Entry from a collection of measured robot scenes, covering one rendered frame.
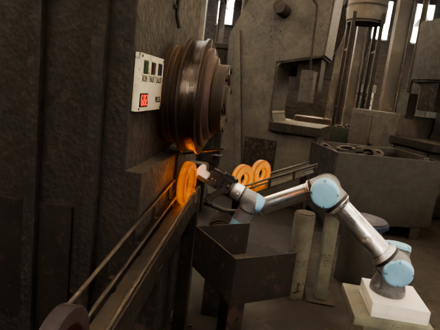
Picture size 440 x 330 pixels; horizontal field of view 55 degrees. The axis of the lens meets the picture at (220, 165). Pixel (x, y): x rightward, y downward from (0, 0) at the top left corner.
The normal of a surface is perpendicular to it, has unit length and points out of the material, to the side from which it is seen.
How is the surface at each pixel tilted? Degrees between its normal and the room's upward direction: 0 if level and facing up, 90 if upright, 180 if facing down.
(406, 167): 90
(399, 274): 96
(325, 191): 86
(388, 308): 90
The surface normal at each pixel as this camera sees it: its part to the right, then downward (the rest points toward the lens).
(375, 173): 0.13, 0.19
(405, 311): -0.12, 0.17
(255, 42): -0.36, 0.13
